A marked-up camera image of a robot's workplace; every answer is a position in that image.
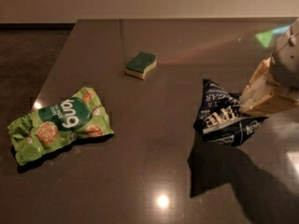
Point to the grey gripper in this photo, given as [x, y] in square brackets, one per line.
[287, 60]

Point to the blue chip bag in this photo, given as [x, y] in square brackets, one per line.
[219, 120]

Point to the green snack bag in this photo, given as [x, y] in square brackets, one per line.
[48, 129]

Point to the green yellow sponge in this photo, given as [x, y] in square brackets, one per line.
[140, 65]

